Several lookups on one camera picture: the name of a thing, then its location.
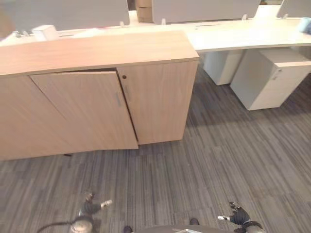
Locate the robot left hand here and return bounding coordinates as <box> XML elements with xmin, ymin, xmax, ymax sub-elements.
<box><xmin>79</xmin><ymin>191</ymin><xmax>114</xmax><ymax>219</ymax></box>

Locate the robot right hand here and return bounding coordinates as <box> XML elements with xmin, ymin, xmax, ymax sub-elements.
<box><xmin>217</xmin><ymin>200</ymin><xmax>252</xmax><ymax>225</ymax></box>

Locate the ajar wooden cabinet door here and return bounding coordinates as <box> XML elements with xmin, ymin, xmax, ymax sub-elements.
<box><xmin>29</xmin><ymin>70</ymin><xmax>139</xmax><ymax>154</ymax></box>

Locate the closed wooden cabinet door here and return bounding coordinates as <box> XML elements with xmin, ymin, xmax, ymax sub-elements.
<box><xmin>117</xmin><ymin>60</ymin><xmax>199</xmax><ymax>146</ymax></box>

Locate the light wood office cabinet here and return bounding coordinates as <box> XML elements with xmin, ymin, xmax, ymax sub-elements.
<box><xmin>0</xmin><ymin>30</ymin><xmax>200</xmax><ymax>161</ymax></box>

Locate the long white office desk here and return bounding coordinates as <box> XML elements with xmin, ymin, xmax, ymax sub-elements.
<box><xmin>0</xmin><ymin>9</ymin><xmax>311</xmax><ymax>52</ymax></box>

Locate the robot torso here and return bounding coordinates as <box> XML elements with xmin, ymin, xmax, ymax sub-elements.
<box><xmin>138</xmin><ymin>224</ymin><xmax>234</xmax><ymax>233</ymax></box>

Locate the white desk support panel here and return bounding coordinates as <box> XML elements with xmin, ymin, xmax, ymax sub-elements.
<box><xmin>203</xmin><ymin>50</ymin><xmax>244</xmax><ymax>86</ymax></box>

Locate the small white box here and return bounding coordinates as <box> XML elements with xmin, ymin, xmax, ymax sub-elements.
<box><xmin>31</xmin><ymin>24</ymin><xmax>59</xmax><ymax>42</ymax></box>

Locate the grey desk partition panel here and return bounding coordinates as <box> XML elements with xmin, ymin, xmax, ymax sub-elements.
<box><xmin>276</xmin><ymin>0</ymin><xmax>311</xmax><ymax>19</ymax></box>
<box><xmin>14</xmin><ymin>0</ymin><xmax>131</xmax><ymax>32</ymax></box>
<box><xmin>151</xmin><ymin>0</ymin><xmax>262</xmax><ymax>24</ymax></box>

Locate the teal object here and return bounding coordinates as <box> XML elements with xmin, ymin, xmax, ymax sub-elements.
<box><xmin>298</xmin><ymin>17</ymin><xmax>311</xmax><ymax>33</ymax></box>

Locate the brown cardboard box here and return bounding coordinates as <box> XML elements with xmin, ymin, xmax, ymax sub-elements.
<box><xmin>135</xmin><ymin>0</ymin><xmax>155</xmax><ymax>24</ymax></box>

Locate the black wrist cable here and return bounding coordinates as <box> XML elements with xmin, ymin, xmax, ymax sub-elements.
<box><xmin>36</xmin><ymin>219</ymin><xmax>76</xmax><ymax>233</ymax></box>

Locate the white drawer pedestal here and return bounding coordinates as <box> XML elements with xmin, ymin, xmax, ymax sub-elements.
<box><xmin>229</xmin><ymin>49</ymin><xmax>311</xmax><ymax>111</ymax></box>

